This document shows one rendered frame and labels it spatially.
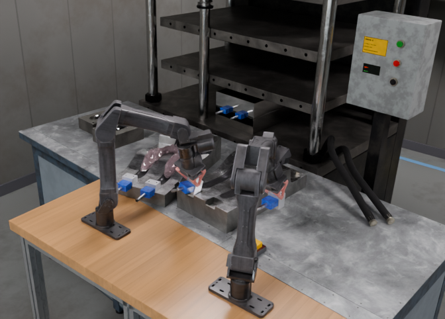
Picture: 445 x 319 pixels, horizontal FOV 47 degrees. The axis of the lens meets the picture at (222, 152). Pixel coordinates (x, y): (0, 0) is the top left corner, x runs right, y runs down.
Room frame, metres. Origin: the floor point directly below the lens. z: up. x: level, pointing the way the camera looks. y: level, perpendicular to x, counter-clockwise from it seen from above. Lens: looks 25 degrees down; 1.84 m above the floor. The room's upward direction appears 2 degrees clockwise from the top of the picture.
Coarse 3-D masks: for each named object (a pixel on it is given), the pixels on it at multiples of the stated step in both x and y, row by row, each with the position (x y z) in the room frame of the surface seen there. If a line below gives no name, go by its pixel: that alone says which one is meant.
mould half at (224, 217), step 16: (224, 160) 1.91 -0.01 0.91; (208, 176) 1.82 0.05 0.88; (288, 176) 1.81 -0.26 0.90; (304, 176) 1.90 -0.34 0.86; (208, 192) 1.68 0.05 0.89; (224, 192) 1.69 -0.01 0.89; (288, 192) 1.82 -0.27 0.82; (192, 208) 1.65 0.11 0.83; (208, 208) 1.60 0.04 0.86; (224, 208) 1.56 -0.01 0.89; (224, 224) 1.54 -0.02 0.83
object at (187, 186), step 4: (188, 180) 1.68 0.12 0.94; (196, 180) 1.67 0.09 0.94; (180, 184) 1.65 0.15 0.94; (184, 184) 1.64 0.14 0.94; (188, 184) 1.65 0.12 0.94; (192, 184) 1.66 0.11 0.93; (180, 188) 1.62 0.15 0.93; (184, 188) 1.63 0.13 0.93; (188, 188) 1.63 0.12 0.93; (192, 188) 1.64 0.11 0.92; (196, 188) 1.66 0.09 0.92; (200, 188) 1.67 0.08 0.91; (172, 192) 1.60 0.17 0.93; (184, 192) 1.63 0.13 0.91; (188, 192) 1.63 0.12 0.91; (192, 192) 1.66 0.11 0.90; (196, 192) 1.66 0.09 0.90; (200, 192) 1.68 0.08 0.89
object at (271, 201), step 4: (268, 192) 1.58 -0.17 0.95; (272, 192) 1.58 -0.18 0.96; (280, 192) 1.58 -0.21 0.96; (268, 196) 1.57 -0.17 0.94; (272, 196) 1.57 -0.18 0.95; (276, 196) 1.56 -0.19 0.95; (284, 196) 1.57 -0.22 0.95; (264, 200) 1.54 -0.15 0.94; (268, 200) 1.54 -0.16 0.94; (272, 200) 1.54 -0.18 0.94; (276, 200) 1.54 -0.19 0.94; (280, 200) 1.55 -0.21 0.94; (284, 200) 1.57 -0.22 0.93; (264, 204) 1.52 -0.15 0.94; (268, 204) 1.53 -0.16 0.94; (272, 204) 1.52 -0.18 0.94; (276, 204) 1.54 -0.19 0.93; (280, 204) 1.55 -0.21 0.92; (284, 204) 1.57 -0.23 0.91; (260, 208) 1.50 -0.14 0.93; (268, 208) 1.53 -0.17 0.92; (272, 208) 1.52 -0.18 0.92; (276, 208) 1.55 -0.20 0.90
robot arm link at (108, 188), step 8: (104, 144) 1.53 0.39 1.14; (112, 144) 1.54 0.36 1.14; (104, 152) 1.54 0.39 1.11; (112, 152) 1.55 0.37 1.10; (104, 160) 1.54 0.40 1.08; (112, 160) 1.55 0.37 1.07; (104, 168) 1.54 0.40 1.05; (112, 168) 1.55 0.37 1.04; (104, 176) 1.54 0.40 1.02; (112, 176) 1.55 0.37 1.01; (104, 184) 1.54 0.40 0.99; (112, 184) 1.54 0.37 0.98; (104, 192) 1.53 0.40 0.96; (112, 192) 1.54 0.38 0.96; (104, 200) 1.53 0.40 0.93; (112, 208) 1.54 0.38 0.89
